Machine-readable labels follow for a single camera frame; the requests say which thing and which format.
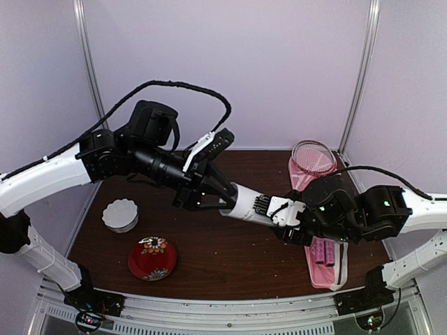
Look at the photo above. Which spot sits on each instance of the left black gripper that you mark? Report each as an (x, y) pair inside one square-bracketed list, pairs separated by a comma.
[(191, 192)]

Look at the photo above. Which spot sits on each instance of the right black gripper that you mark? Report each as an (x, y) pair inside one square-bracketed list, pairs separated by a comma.
[(286, 234)]

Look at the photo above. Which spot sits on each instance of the white shuttlecock tube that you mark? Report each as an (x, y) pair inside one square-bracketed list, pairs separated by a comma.
[(250, 206)]

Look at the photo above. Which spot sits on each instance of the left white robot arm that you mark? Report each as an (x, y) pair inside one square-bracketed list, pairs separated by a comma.
[(138, 147)]

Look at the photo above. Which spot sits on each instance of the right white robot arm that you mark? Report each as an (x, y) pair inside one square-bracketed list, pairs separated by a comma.
[(328, 210)]

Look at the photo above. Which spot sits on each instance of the pink badminton racket right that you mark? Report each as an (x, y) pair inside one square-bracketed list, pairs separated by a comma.
[(329, 253)]

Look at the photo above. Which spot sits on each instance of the pink badminton racket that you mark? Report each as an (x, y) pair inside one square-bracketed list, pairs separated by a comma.
[(329, 253), (310, 160)]

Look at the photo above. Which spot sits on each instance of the pink badminton racket left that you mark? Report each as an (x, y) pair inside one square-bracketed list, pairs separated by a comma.
[(310, 160)]

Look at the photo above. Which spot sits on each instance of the pink racket bag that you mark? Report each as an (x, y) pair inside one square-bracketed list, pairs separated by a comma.
[(321, 277)]

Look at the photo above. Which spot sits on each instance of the red floral plate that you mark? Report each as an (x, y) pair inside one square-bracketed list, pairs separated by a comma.
[(152, 259)]

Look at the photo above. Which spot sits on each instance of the white scalloped bowl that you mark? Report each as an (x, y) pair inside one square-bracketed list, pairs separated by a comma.
[(121, 216)]

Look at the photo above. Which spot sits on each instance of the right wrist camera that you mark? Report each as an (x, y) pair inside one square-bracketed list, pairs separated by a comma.
[(279, 212)]

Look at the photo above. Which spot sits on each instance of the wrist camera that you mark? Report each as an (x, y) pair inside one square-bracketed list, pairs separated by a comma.
[(209, 147), (279, 212)]

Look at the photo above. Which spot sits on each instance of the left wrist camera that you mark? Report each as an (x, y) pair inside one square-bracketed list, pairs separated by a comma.
[(209, 147)]

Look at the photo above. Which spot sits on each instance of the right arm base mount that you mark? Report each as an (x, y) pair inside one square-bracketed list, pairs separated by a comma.
[(367, 303)]

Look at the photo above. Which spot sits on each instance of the front aluminium rail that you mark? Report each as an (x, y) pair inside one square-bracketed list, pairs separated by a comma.
[(312, 314)]

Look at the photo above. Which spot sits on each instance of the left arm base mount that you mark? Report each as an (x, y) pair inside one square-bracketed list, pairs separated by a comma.
[(93, 305)]

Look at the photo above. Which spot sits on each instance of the left aluminium frame post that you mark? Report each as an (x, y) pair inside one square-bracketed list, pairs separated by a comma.
[(81, 23)]

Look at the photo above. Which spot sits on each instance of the aluminium frame post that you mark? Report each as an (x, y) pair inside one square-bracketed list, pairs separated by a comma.
[(81, 23), (365, 61)]

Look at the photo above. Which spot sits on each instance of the right aluminium frame post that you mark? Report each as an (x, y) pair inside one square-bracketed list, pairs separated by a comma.
[(365, 61)]

